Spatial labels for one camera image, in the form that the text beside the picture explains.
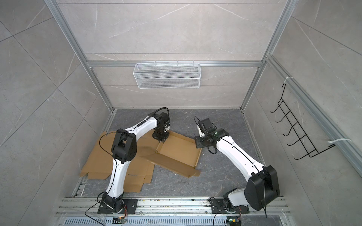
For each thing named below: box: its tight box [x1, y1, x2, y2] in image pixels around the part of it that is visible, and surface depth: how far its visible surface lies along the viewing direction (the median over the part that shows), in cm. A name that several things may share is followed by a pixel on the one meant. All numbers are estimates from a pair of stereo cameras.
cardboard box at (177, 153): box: [139, 129, 203, 178], surface depth 94 cm
